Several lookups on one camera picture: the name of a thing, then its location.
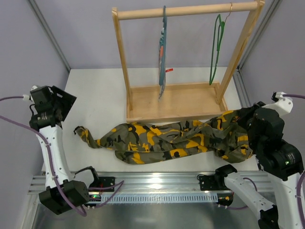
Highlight green wire hanger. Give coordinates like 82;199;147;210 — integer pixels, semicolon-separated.
209;3;233;85

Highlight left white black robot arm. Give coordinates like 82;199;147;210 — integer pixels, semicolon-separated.
29;85;90;216

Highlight patterned folded garment on hanger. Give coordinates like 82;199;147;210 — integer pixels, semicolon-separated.
158;27;167;101

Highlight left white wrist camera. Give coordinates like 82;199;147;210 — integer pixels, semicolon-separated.
22;85;49;102

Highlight camouflage yellow green trousers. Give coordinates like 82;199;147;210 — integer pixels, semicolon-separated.
74;110;253;165

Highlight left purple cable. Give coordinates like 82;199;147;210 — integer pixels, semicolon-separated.
0;95;88;217

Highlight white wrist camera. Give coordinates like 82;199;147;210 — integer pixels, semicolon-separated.
22;85;49;102
272;92;293;117

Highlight slotted grey cable duct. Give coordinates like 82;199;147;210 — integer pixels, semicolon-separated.
107;192;218;204

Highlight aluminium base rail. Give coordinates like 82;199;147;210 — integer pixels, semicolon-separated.
28;171;272;194

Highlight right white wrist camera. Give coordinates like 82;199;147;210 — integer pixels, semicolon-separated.
272;92;293;117

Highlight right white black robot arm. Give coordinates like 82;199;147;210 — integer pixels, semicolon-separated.
214;99;305;229

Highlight wooden clothes rack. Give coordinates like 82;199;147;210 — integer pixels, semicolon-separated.
112;0;265;123

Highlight blue plastic hanger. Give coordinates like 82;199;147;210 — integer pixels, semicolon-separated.
158;6;167;86

